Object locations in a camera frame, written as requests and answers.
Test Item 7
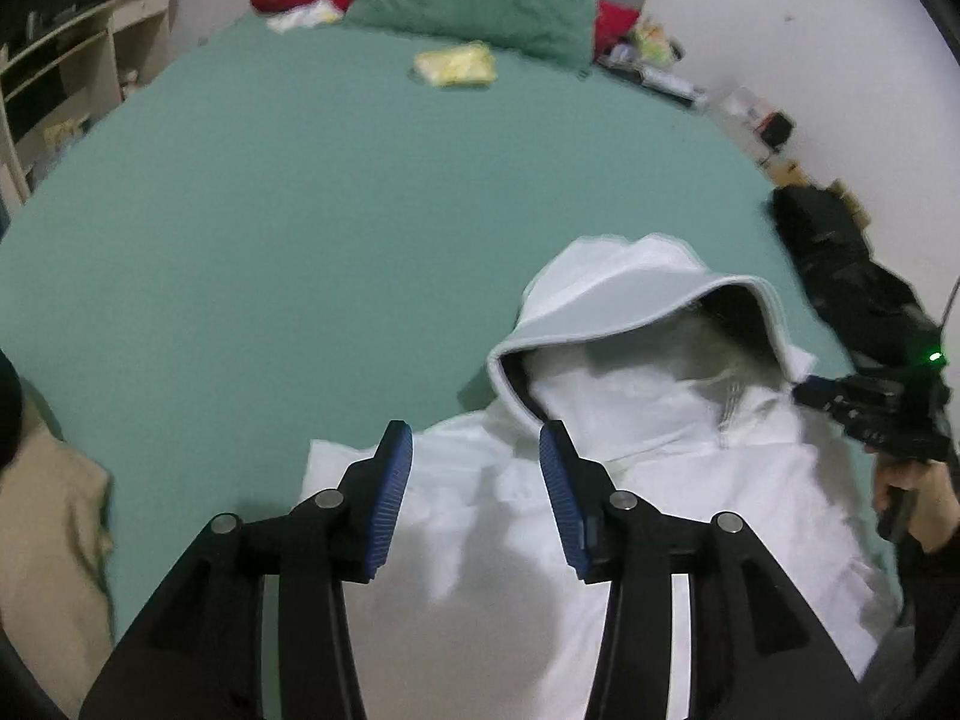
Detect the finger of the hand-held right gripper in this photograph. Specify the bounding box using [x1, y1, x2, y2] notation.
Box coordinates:
[791, 375, 852, 415]

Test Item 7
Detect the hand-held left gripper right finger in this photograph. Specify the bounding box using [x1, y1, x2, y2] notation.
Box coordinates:
[538, 420, 875, 720]

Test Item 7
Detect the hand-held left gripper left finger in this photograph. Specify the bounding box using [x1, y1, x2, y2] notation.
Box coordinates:
[79, 420, 415, 720]

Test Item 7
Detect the white hoodie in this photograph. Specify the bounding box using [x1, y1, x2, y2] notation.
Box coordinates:
[300, 234, 901, 720]

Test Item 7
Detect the person's right hand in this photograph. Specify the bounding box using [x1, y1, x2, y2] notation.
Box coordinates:
[870, 457, 960, 554]

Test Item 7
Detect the black garment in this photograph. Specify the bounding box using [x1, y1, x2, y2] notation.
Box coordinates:
[771, 184, 947, 380]

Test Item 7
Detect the small black box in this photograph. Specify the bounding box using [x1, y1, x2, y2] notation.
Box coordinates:
[761, 111, 796, 151]

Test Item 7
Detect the green bed sheet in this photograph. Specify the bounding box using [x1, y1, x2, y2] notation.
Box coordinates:
[0, 13, 897, 720]

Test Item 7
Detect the small white box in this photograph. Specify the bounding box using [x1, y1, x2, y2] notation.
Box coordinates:
[716, 86, 773, 140]

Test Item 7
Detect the beige cloth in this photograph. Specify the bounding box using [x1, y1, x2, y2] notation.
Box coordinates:
[0, 382, 117, 720]

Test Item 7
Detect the pile of bedside clutter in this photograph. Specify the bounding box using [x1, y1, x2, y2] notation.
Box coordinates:
[596, 15, 710, 112]

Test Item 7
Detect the plain red pillow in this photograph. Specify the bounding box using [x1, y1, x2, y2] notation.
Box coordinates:
[596, 1, 640, 50]

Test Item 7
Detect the yellow cloth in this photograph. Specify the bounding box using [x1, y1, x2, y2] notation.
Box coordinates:
[412, 43, 497, 89]

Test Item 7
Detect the cream desk shelf unit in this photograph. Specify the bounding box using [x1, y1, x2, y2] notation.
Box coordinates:
[0, 0, 181, 205]

